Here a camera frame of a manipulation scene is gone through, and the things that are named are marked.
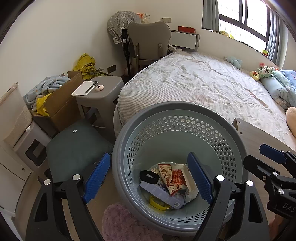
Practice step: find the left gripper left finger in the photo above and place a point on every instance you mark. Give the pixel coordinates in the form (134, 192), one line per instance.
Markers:
(47, 219)

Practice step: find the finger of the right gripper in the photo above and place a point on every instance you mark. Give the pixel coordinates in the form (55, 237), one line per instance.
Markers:
(273, 154)
(261, 170)

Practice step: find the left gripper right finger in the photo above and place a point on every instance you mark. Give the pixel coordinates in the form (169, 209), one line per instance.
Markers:
(235, 206)

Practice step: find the white teal wipes packet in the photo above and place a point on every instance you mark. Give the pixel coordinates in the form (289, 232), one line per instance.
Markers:
(190, 194)

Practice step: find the red white snack wrapper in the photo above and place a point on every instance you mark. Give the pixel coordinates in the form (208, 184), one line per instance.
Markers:
(167, 177)

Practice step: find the grey perforated trash basket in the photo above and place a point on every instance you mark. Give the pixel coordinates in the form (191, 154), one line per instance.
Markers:
(166, 133)

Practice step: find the large beige teddy bear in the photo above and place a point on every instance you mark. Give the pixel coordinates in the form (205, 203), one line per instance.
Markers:
(291, 119)

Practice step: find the white drawer cabinet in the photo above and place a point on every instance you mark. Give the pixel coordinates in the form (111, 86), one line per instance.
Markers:
(27, 156)

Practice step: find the purple box in basket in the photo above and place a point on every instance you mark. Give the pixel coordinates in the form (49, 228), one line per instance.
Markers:
(157, 190)

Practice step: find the rolled light blue quilt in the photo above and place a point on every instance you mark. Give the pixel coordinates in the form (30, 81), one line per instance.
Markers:
(281, 87)

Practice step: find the pink fluffy rug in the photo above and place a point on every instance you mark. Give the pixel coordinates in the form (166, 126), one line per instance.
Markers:
(118, 223)

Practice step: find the dark green cushion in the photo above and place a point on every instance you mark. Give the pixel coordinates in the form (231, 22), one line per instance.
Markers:
(74, 149)

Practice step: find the yellow red plush toy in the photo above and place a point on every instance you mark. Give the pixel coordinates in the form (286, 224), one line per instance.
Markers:
(255, 75)

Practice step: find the yellow item in basket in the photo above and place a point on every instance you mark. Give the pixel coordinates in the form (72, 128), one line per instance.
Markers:
(158, 204)

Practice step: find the green monkey plush toy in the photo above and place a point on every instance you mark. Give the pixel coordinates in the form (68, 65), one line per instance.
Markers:
(265, 71)

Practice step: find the bed with pink sheet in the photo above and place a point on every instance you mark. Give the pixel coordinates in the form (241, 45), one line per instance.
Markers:
(207, 81)

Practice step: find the blue plush toy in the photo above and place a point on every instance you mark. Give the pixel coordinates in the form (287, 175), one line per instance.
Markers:
(234, 61)

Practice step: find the white plastic bin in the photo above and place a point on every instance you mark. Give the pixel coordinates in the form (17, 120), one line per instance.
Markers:
(15, 116)

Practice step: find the brown cardboard box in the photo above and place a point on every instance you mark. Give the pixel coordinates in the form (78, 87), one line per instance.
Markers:
(61, 106)

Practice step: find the grey plastic stool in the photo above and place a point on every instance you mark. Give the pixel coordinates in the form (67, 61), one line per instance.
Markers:
(103, 100)

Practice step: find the light blue blanket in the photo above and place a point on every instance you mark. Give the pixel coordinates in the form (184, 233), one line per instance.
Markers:
(46, 86)

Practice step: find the grey white desk drawer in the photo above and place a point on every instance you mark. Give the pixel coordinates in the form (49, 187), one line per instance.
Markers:
(184, 40)

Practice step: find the white notepad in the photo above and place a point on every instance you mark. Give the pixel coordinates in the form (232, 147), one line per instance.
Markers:
(80, 91)

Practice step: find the black pen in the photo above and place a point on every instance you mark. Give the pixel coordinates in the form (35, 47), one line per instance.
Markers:
(91, 87)

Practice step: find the small pink round object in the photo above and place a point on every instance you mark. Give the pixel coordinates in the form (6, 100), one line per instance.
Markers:
(99, 87)

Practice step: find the grey curtain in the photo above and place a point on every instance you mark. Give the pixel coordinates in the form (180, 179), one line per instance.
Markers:
(210, 20)

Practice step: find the red box on desk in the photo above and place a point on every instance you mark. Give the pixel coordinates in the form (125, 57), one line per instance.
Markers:
(187, 29)

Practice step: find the yellow bag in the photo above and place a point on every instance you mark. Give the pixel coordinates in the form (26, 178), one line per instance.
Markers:
(86, 66)

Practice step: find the grey chair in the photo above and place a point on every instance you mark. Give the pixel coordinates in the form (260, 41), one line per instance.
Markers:
(150, 41)

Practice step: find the grey cloth on chair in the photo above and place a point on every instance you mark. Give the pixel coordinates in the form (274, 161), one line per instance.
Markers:
(120, 21)

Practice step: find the wall power socket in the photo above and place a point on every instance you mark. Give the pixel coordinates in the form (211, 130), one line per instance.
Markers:
(111, 69)

